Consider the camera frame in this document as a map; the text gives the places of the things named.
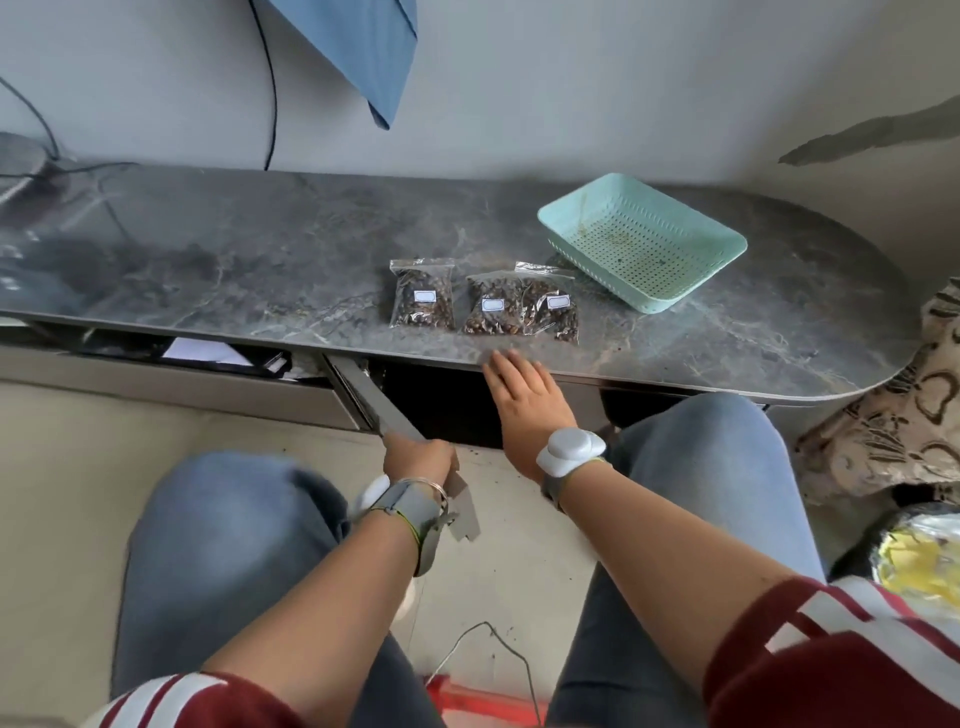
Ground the person's right hand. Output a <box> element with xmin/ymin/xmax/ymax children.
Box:
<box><xmin>481</xmin><ymin>348</ymin><xmax>579</xmax><ymax>483</ymax></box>

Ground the person's left hand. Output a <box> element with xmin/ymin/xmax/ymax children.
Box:
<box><xmin>381</xmin><ymin>432</ymin><xmax>461</xmax><ymax>489</ymax></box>

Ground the grey cabinet door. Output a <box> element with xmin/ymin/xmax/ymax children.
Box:
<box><xmin>325</xmin><ymin>354</ymin><xmax>483</xmax><ymax>543</ymax></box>

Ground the person's left forearm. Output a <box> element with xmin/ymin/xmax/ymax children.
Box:
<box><xmin>201</xmin><ymin>508</ymin><xmax>423</xmax><ymax>728</ymax></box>

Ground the person's right forearm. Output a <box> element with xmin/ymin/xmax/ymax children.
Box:
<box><xmin>558</xmin><ymin>459</ymin><xmax>798</xmax><ymax>700</ymax></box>

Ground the white wrist tracker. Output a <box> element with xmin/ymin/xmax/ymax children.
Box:
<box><xmin>535</xmin><ymin>427</ymin><xmax>608</xmax><ymax>513</ymax></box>

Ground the clear bag of dried herbs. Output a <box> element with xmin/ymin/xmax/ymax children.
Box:
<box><xmin>388</xmin><ymin>258</ymin><xmax>458</xmax><ymax>332</ymax></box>
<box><xmin>462</xmin><ymin>270</ymin><xmax>528</xmax><ymax>337</ymax></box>
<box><xmin>514</xmin><ymin>261</ymin><xmax>581</xmax><ymax>345</ymax></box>

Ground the mint green perforated basket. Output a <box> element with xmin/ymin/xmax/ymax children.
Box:
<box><xmin>537</xmin><ymin>173</ymin><xmax>749</xmax><ymax>315</ymax></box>

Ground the person's right leg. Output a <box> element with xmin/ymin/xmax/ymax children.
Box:
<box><xmin>546</xmin><ymin>391</ymin><xmax>828</xmax><ymax>728</ymax></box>

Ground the person's leg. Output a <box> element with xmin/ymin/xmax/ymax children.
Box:
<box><xmin>110</xmin><ymin>450</ymin><xmax>445</xmax><ymax>728</ymax></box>
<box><xmin>546</xmin><ymin>391</ymin><xmax>828</xmax><ymax>728</ymax></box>

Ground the white paper sheet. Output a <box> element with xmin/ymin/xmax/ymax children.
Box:
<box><xmin>160</xmin><ymin>336</ymin><xmax>257</xmax><ymax>369</ymax></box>

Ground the red plastic item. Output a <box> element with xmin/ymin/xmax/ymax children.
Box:
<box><xmin>424</xmin><ymin>673</ymin><xmax>550</xmax><ymax>728</ymax></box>

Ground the grey open drawer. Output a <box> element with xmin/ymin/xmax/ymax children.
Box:
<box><xmin>0</xmin><ymin>321</ymin><xmax>363</xmax><ymax>433</ymax></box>

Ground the person's left leg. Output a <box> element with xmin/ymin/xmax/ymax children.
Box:
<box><xmin>110</xmin><ymin>450</ymin><xmax>445</xmax><ymax>728</ymax></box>

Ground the blue cloth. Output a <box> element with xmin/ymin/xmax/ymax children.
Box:
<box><xmin>266</xmin><ymin>0</ymin><xmax>420</xmax><ymax>131</ymax></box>

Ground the beige brown patterned cloth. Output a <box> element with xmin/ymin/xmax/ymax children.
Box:
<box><xmin>793</xmin><ymin>277</ymin><xmax>960</xmax><ymax>505</ymax></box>

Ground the red white striped shirt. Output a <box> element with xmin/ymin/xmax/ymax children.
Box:
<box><xmin>78</xmin><ymin>574</ymin><xmax>960</xmax><ymax>728</ymax></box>

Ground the yellow plastic bag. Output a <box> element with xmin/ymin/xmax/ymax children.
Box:
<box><xmin>873</xmin><ymin>511</ymin><xmax>960</xmax><ymax>618</ymax></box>

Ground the silver bracelet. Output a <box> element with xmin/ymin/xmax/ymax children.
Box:
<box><xmin>393</xmin><ymin>477</ymin><xmax>450</xmax><ymax>505</ymax></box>

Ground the grey strap wrist tracker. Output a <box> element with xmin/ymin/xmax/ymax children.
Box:
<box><xmin>351</xmin><ymin>474</ymin><xmax>459</xmax><ymax>579</ymax></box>

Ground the thin grey wire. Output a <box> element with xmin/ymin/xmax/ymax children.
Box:
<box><xmin>426</xmin><ymin>621</ymin><xmax>544</xmax><ymax>727</ymax></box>

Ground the black hanging cable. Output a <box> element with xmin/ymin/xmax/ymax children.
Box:
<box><xmin>247</xmin><ymin>0</ymin><xmax>279</xmax><ymax>173</ymax></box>

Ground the thin black cable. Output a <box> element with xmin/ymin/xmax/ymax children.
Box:
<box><xmin>0</xmin><ymin>75</ymin><xmax>141</xmax><ymax>181</ymax></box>

